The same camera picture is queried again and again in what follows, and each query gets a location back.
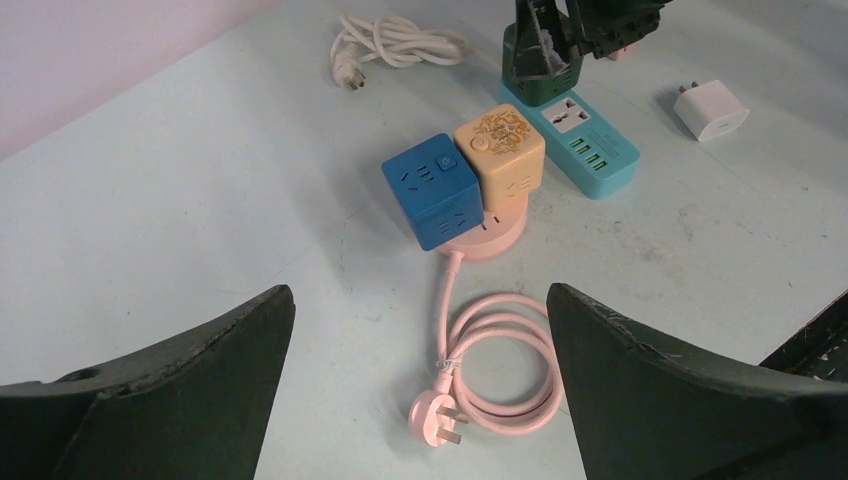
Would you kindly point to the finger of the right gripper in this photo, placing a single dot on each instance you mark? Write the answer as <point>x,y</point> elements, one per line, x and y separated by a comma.
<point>540,36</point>

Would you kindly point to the white usb charger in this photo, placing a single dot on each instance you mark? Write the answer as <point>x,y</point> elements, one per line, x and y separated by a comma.
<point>709,110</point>

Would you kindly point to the dark green cube socket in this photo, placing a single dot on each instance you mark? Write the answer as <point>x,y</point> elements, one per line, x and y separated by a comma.
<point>536,87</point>

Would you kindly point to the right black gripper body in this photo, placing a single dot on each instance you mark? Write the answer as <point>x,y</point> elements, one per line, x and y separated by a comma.
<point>602,27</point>

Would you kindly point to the teal power strip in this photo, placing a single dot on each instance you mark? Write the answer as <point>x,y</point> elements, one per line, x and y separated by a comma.
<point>593,154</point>

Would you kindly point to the black front rail frame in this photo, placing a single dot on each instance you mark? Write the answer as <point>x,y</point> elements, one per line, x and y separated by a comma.
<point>819,349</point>

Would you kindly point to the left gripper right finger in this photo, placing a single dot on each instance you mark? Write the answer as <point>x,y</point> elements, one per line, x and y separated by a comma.
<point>647,405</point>

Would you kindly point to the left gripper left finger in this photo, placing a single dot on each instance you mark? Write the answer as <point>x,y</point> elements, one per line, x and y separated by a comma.
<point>193,406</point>

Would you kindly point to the blue cube socket adapter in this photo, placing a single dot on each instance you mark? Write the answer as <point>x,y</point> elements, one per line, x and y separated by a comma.
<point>436,189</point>

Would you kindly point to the yellow cube socket adapter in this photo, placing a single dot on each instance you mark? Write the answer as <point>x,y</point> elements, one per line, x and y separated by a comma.
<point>506,152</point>

